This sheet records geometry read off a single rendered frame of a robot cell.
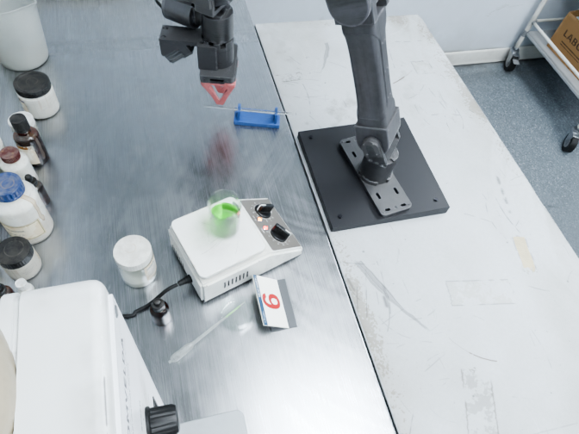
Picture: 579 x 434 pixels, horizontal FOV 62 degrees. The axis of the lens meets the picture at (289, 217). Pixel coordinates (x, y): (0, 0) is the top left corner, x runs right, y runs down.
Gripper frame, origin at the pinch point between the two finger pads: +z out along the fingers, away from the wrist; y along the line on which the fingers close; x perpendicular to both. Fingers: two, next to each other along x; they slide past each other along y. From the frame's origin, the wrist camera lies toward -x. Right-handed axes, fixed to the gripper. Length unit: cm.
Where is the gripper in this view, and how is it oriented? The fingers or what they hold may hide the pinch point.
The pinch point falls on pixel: (221, 95)
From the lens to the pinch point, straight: 103.8
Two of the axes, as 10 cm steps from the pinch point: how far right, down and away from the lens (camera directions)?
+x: 10.0, 0.6, 0.6
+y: -0.2, 8.3, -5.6
